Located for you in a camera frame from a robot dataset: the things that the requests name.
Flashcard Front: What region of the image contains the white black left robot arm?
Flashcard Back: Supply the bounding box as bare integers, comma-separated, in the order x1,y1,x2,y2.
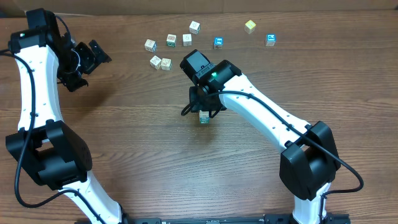
1,8,131,223

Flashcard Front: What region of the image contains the blue top wooden block right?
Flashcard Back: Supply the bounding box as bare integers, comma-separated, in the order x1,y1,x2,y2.
266,34,276,47

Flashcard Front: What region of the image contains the blue top wooden block middle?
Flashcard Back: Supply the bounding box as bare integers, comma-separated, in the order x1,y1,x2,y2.
213,37,224,49

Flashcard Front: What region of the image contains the green letter wooden block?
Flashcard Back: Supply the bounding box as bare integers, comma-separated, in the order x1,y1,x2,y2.
200,119,209,124

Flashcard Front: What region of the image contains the green B wooden block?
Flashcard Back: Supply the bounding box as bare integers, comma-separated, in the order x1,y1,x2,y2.
166,34,177,47

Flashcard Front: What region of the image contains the plain wooden block red side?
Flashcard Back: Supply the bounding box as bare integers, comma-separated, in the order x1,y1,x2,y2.
182,34,192,47

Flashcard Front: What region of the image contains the blue sided wooden block left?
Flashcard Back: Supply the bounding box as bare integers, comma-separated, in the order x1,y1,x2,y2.
144,39,157,52

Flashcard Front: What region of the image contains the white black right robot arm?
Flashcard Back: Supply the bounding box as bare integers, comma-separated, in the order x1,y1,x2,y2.
180,50,340,223

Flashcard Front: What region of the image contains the green sided wooden block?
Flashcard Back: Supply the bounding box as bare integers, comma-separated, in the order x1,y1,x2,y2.
161,58,172,70

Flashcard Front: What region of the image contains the wooden block top centre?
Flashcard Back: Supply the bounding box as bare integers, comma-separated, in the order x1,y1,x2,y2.
189,21,200,35

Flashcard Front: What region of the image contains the yellow top wooden block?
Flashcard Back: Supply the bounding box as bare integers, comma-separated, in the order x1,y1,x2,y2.
244,20,256,34

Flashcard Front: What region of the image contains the X marked wooden block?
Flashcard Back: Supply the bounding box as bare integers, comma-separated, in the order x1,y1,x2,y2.
150,55,162,70

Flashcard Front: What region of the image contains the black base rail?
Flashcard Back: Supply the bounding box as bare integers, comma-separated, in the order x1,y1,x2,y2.
128,213,351,224

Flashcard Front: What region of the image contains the plain wooden block blue H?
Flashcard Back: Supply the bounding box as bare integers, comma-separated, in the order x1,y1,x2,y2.
199,110,210,120

